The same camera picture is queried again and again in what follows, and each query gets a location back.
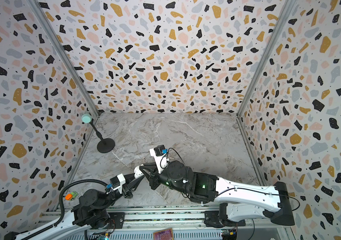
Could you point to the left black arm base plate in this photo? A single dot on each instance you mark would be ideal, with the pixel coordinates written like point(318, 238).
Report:
point(114, 221)

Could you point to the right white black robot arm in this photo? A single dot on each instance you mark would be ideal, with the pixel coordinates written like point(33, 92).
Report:
point(237, 201)

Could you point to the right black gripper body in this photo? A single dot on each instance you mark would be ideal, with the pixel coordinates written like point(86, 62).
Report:
point(154, 177)

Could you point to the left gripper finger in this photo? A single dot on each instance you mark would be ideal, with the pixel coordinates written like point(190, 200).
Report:
point(129, 177)
point(133, 185)

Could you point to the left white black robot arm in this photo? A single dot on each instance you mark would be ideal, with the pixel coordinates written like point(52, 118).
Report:
point(90, 213)

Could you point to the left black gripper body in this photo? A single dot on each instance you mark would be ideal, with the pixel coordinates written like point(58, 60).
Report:
point(127, 193)

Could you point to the pink circuit board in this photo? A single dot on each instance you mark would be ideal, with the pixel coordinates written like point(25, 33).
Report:
point(166, 234)

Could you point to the microphone stand with green ball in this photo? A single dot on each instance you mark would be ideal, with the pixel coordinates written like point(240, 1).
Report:
point(105, 145)

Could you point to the small electronics board with leds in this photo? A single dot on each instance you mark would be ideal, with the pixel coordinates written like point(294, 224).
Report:
point(104, 236)

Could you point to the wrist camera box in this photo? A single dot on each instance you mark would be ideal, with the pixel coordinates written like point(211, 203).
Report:
point(117, 182)
point(159, 153)

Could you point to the white earbud charging case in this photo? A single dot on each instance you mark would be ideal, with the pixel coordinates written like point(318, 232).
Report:
point(137, 172)

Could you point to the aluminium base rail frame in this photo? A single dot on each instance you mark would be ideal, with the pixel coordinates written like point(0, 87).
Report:
point(187, 223)

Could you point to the orange green connector block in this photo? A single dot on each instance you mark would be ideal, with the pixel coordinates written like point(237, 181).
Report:
point(71, 196)

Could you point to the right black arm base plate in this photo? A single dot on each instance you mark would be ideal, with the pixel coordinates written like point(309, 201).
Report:
point(215, 220)

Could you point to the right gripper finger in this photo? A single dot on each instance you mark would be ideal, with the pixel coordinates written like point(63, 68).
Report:
point(149, 168)
point(152, 179)

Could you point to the right small electronics board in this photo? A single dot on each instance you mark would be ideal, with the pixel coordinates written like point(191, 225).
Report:
point(229, 234)

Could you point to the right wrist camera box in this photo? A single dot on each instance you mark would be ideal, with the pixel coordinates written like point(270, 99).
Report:
point(159, 153)

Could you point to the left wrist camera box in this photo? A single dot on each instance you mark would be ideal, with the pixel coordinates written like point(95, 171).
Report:
point(117, 182)

